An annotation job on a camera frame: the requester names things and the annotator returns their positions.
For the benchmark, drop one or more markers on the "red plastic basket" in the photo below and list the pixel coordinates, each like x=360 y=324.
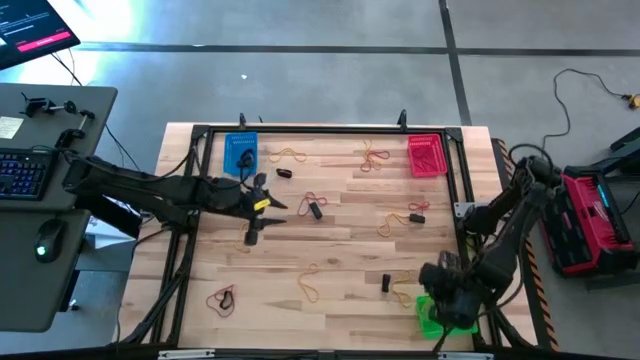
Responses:
x=415 y=140

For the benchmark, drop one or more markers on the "black computer mouse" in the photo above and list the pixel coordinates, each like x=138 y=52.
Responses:
x=49 y=240

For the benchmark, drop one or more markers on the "grey desk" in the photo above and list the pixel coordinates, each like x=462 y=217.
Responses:
x=30 y=280

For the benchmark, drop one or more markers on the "black computer monitor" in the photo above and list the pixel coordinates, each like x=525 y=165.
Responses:
x=30 y=25

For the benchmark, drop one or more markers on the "black metal stand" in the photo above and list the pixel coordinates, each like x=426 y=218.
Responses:
x=627 y=140

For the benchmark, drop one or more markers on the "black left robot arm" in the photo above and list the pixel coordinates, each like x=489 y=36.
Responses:
x=150 y=187

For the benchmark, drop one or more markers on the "grey metal base plate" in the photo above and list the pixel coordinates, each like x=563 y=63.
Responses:
x=460 y=206

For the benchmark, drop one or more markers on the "black keyboard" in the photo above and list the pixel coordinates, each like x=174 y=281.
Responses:
x=22 y=172

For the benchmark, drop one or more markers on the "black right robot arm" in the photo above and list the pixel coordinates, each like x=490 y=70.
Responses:
x=505 y=245

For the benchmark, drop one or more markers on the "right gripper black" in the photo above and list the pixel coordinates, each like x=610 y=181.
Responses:
x=450 y=295

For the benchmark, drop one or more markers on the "black desk clamp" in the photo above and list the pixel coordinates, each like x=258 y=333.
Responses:
x=37 y=106
x=72 y=134

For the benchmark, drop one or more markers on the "black table edge clamp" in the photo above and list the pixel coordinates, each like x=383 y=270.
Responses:
x=402 y=119
x=243 y=121

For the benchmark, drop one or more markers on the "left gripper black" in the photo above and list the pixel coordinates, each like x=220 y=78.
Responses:
x=247 y=202

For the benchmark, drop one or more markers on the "black clip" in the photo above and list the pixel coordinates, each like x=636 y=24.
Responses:
x=249 y=155
x=386 y=283

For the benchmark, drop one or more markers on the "yellow tape tag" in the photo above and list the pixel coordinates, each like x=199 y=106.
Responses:
x=262 y=204

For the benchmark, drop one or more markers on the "red black tool case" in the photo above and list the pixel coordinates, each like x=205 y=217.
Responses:
x=580 y=225

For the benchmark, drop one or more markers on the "white paper box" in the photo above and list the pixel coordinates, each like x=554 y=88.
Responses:
x=105 y=235

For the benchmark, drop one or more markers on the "yellow rubber band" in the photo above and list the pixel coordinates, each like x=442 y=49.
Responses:
x=301 y=282
x=369 y=150
x=280 y=151
x=239 y=242
x=385 y=231
x=400 y=297

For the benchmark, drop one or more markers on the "black yellow hazard strip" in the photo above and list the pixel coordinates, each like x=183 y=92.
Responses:
x=542 y=320

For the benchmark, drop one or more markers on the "green plastic basket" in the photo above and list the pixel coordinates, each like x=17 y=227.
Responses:
x=425 y=327

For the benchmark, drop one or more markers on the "black metal table frame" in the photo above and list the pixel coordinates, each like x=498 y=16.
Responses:
x=325 y=129

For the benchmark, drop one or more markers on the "pale sticky note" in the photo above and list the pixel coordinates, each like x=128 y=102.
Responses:
x=10 y=127

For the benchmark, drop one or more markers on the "blue plastic basket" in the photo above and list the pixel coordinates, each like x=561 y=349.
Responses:
x=230 y=142

